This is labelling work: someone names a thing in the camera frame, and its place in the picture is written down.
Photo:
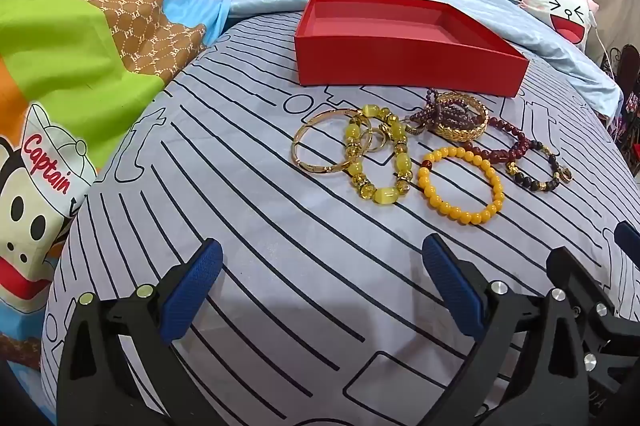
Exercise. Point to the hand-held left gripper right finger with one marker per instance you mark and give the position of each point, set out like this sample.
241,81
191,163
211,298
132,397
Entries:
452,286

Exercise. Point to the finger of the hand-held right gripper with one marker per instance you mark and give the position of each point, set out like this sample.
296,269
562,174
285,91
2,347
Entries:
575,271
629,238

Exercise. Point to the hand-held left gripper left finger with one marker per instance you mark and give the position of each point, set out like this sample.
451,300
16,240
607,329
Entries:
192,291

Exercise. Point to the wide gold filigree bangle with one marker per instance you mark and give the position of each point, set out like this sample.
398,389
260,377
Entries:
452,133

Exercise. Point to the small gold hoop earring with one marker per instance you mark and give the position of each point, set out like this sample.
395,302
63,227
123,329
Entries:
386,138
371,149

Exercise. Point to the plain gold bangle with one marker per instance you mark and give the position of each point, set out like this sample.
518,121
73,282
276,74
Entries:
306,125

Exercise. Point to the red cardboard box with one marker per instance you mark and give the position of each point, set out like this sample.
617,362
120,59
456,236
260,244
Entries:
400,55

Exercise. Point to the grey striped bedsheet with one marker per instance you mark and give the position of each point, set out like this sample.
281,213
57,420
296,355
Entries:
300,256

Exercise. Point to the pink cartoon rabbit pillow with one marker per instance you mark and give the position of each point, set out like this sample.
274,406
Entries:
562,10

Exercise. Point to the cartoon monkey print blanket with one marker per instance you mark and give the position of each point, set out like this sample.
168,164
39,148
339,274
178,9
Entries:
100,30

